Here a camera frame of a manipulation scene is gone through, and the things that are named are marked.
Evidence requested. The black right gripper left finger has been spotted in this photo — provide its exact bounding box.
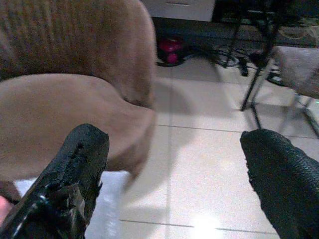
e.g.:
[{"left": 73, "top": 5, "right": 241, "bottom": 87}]
[{"left": 0, "top": 123, "right": 110, "bottom": 239}]

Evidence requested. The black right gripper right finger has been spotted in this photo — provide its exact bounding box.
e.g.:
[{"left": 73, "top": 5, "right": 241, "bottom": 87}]
[{"left": 240, "top": 128, "right": 319, "bottom": 239}]

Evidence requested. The white pillow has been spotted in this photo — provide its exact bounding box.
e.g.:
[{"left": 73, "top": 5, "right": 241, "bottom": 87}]
[{"left": 13, "top": 171, "right": 132, "bottom": 239}]

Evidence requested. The pink pillow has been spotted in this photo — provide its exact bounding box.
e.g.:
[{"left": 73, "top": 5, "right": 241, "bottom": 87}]
[{"left": 0, "top": 195, "right": 13, "bottom": 224}]

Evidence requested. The brown round sofa chair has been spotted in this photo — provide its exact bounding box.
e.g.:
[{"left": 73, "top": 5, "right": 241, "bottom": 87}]
[{"left": 0, "top": 0, "right": 158, "bottom": 184}]

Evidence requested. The black tripod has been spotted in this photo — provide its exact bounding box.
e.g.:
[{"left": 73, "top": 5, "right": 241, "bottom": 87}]
[{"left": 224, "top": 0, "right": 295, "bottom": 131}]

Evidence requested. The grey seat metal chair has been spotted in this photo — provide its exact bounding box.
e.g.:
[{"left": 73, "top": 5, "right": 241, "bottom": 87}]
[{"left": 273, "top": 45, "right": 319, "bottom": 139}]

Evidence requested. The red appliance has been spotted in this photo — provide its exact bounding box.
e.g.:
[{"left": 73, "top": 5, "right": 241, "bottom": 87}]
[{"left": 156, "top": 36, "right": 186, "bottom": 67}]

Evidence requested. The white cabinet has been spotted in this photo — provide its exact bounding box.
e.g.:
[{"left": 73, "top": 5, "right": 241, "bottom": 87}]
[{"left": 141, "top": 0, "right": 216, "bottom": 22}]

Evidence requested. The black power strip with cables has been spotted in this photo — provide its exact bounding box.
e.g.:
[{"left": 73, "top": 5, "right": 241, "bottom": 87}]
[{"left": 213, "top": 46, "right": 282, "bottom": 84}]

